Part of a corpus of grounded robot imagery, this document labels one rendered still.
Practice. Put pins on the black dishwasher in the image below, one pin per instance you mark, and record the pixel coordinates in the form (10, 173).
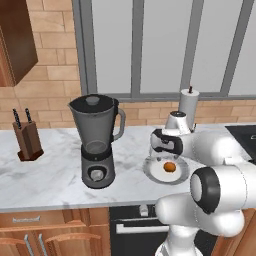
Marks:
(133, 243)

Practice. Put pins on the white round plate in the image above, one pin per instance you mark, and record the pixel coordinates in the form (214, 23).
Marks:
(155, 173)

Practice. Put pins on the black hob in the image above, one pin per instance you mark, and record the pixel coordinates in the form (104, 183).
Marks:
(241, 136)

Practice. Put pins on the grey-framed window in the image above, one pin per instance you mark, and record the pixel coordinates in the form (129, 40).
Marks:
(163, 50)

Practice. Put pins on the grey blender with jug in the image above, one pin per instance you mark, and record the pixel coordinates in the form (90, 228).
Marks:
(96, 133)

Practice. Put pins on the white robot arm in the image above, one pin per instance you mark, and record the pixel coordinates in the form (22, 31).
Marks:
(220, 186)

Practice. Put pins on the brown wooden cupboard door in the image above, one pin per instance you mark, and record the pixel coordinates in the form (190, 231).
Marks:
(80, 245)
(11, 248)

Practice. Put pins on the brown wooden wall cupboard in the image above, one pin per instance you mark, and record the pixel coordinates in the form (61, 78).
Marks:
(15, 40)

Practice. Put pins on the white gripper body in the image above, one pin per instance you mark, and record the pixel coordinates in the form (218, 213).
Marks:
(156, 140)

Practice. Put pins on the brown wooden knife block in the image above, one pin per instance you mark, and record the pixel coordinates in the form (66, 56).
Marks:
(29, 143)

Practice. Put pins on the orange tangerine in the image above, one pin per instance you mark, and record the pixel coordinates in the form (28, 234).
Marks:
(169, 167)

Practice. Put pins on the brown wooden base cupboard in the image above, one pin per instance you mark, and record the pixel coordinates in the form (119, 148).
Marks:
(238, 243)

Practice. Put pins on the brown wooden drawer front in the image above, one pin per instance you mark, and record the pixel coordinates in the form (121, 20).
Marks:
(66, 218)

